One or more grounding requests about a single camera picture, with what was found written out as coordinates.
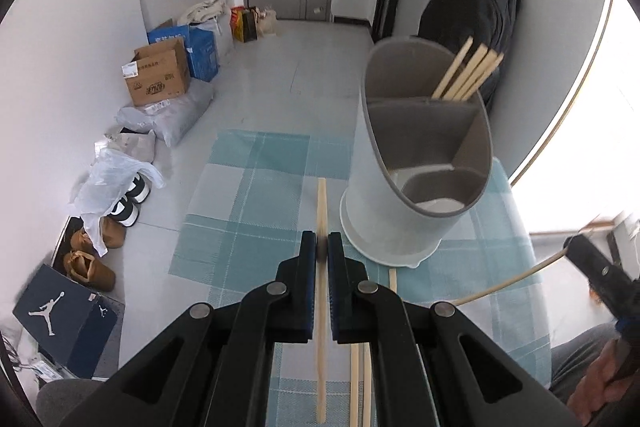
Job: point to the crumpled white packaging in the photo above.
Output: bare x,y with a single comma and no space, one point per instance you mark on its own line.
30,357

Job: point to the blue cardboard box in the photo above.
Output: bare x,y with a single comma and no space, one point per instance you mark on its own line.
202,54

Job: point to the grey plastic mailer bag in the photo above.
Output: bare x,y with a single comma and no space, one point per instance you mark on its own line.
170,114

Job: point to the beige white plastic bag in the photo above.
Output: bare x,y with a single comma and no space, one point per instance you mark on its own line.
132,144

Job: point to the brown shoe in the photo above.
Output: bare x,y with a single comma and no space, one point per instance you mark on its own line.
90,269
112,232

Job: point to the person's grey trousers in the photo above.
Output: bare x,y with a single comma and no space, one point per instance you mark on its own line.
575,357

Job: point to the blue checked tablecloth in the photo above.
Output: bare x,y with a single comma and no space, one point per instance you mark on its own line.
250,217

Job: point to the brown cardboard box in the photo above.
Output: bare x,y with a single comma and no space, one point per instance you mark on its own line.
157,79

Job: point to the black backpack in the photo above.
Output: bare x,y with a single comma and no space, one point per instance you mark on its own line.
465,7

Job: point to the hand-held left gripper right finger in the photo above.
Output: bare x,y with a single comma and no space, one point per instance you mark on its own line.
337,297

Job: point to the gold-rimmed bright panel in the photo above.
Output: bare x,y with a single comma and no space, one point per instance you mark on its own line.
590,107

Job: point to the slim wooden chopstick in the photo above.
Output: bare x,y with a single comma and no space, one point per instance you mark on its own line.
322,207
505,282
355,382
392,279

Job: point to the person's right hand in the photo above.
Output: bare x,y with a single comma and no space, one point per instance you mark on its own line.
597,392

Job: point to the bundle of wooden chopsticks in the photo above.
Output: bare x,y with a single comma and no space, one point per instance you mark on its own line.
470,74

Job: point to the dark blue shoe box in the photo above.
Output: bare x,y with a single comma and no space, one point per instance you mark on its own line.
60,312

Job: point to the beige cloth bag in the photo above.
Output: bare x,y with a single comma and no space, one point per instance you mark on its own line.
205,9

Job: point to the black white sneakers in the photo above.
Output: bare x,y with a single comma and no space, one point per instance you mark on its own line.
131,207

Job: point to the clear plastic bag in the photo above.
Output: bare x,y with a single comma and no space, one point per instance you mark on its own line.
107,177

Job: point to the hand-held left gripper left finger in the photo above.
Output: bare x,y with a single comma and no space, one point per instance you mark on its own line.
306,297

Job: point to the grey white utensil holder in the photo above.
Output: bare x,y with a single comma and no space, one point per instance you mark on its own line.
380,207

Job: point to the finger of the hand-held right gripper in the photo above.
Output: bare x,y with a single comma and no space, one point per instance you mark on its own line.
595,264

